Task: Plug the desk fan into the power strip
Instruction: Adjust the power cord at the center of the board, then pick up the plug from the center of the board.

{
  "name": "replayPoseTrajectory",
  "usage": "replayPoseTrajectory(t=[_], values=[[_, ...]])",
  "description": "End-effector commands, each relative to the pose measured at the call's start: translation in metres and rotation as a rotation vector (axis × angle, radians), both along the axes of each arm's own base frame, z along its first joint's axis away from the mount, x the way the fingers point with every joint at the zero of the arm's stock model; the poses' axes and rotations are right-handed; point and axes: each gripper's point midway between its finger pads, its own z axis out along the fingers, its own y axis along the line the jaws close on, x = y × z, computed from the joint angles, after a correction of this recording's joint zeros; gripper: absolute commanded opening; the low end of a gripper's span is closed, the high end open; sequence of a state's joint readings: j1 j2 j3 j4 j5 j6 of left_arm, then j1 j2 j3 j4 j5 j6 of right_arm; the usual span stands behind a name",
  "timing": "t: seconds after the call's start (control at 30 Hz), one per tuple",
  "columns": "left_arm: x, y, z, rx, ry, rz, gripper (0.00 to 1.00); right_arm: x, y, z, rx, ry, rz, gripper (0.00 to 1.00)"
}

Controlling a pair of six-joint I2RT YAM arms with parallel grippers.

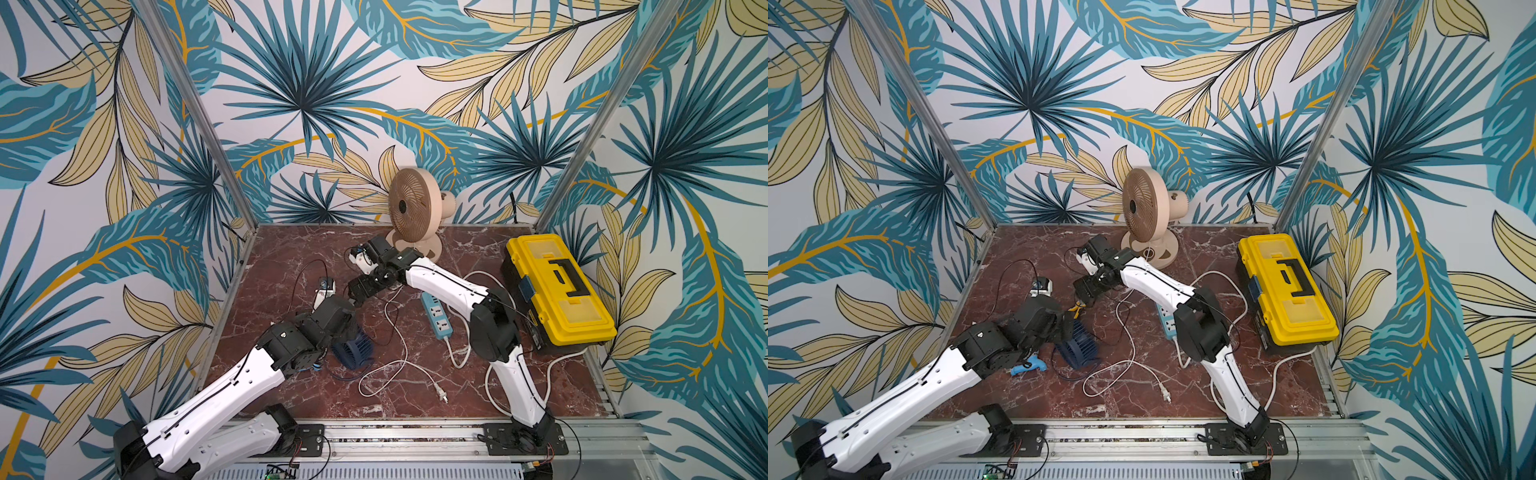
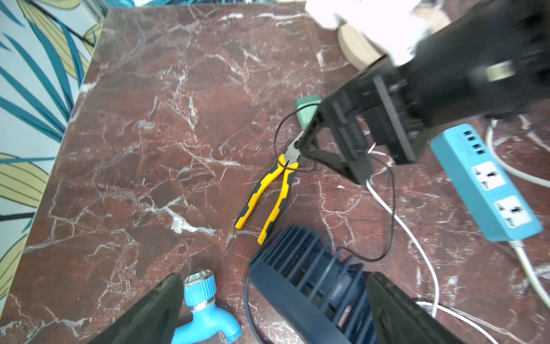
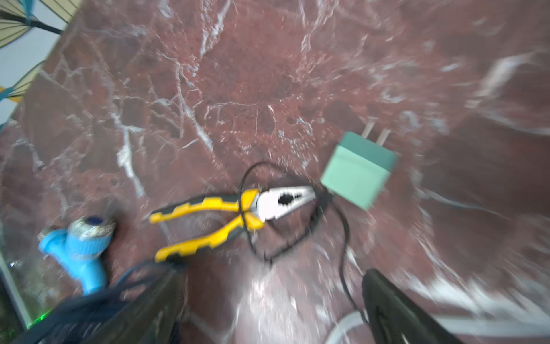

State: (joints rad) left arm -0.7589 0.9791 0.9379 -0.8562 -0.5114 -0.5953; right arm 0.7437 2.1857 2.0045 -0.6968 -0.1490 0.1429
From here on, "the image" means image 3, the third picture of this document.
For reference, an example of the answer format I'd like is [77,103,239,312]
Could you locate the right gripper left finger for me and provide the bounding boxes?
[85,272,182,343]

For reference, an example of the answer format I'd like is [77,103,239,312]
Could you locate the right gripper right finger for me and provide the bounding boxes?
[362,269,461,344]

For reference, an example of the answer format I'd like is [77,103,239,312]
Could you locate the green power adapter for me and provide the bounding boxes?
[320,121,398,211]

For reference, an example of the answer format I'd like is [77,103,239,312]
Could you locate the yellow black pliers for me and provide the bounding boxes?
[149,185,317,263]

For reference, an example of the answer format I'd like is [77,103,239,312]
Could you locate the white power strip cable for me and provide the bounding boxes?
[324,309,550,344]

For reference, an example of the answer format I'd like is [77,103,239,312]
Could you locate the black adapter cable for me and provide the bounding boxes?
[238,161,370,328]

